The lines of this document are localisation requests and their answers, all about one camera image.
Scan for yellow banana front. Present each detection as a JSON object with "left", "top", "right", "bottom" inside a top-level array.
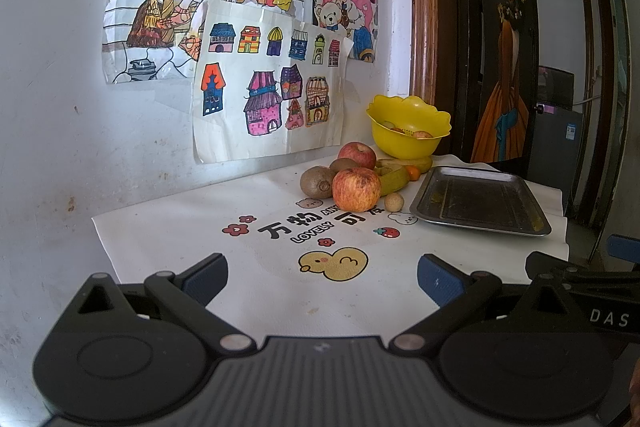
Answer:
[{"left": 375, "top": 166, "right": 410, "bottom": 197}]

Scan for brown kiwi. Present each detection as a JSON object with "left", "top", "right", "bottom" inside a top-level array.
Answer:
[
  {"left": 299, "top": 166, "right": 335, "bottom": 199},
  {"left": 329, "top": 157, "right": 358, "bottom": 174}
]

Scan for brown wooden door frame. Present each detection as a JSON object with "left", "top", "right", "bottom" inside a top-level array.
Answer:
[{"left": 406, "top": 0, "right": 454, "bottom": 105}]

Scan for lady painting black panel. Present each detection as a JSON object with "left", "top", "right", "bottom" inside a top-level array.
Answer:
[{"left": 464, "top": 0, "right": 538, "bottom": 173}]

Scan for grey appliance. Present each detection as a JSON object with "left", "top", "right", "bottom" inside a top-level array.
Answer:
[{"left": 528, "top": 65, "right": 585, "bottom": 203}]

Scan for yellow banana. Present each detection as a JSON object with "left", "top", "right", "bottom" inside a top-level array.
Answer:
[
  {"left": 375, "top": 166, "right": 410, "bottom": 197},
  {"left": 376, "top": 156, "right": 433, "bottom": 174}
]

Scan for houses drawing paper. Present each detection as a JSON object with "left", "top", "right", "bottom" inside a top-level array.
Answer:
[{"left": 192, "top": 0, "right": 352, "bottom": 164}]

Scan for metal tray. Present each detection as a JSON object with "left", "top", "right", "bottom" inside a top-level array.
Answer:
[{"left": 410, "top": 166, "right": 552, "bottom": 237}]

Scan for brown kiwi back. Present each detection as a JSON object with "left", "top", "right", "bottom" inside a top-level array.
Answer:
[{"left": 329, "top": 157, "right": 358, "bottom": 174}]

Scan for yellow banana back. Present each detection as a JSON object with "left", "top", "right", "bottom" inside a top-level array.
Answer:
[{"left": 376, "top": 156, "right": 433, "bottom": 174}]

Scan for yellow plastic bowl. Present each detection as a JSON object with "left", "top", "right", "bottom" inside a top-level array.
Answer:
[{"left": 367, "top": 95, "right": 451, "bottom": 159}]

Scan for small tan longan fruit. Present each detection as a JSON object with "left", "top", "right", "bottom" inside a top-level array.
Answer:
[{"left": 384, "top": 193, "right": 405, "bottom": 212}]

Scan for red apple back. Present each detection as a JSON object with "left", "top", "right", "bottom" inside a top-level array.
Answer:
[{"left": 337, "top": 142, "right": 378, "bottom": 169}]

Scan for fruit pieces in bowl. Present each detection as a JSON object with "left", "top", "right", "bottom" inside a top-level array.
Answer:
[{"left": 382, "top": 120, "right": 433, "bottom": 140}]

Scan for small orange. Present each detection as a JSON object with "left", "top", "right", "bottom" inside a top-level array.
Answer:
[{"left": 405, "top": 165, "right": 421, "bottom": 181}]

